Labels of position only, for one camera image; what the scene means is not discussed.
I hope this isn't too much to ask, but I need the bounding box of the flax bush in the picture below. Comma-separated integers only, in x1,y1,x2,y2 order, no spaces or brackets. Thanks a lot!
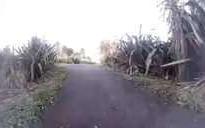
13,35,59,82

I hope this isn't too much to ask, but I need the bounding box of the grey asphalt path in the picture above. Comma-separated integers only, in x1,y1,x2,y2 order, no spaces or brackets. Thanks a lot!
39,63,205,128

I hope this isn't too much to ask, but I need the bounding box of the row of flax bushes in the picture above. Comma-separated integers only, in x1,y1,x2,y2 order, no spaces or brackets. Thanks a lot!
99,0,205,84

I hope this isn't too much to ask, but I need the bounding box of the group of distant bushes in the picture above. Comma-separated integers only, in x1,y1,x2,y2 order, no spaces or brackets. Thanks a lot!
54,41,96,65

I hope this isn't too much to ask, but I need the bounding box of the grass verge with dry leaves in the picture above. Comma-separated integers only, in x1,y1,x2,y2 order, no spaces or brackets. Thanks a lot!
104,64,205,114

